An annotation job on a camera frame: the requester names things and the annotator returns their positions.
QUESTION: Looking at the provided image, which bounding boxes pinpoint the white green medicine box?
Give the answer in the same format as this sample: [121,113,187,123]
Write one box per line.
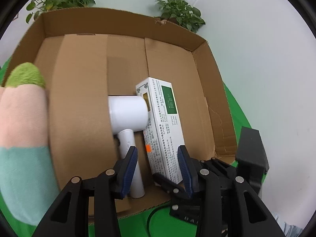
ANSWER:
[136,77,185,184]

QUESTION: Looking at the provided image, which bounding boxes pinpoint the white hair dryer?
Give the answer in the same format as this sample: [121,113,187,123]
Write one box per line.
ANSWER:
[108,96,148,198]

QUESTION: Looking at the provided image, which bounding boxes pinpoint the light blue jacket sleeve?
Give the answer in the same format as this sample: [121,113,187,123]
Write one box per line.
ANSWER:
[272,212,303,237]

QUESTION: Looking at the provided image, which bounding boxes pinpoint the teal pink plush toy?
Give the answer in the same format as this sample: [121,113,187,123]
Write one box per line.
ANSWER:
[1,63,59,226]

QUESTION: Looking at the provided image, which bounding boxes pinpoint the green table cloth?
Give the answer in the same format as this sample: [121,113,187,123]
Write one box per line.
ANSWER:
[0,56,267,237]

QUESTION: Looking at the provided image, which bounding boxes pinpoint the large open cardboard box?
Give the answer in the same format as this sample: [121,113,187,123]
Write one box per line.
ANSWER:
[1,8,237,192]

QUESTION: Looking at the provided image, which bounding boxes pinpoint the right potted green plant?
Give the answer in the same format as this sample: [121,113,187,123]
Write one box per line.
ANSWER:
[155,0,206,33]

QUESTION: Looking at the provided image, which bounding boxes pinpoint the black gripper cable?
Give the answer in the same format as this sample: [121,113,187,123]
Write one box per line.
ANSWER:
[147,202,171,237]

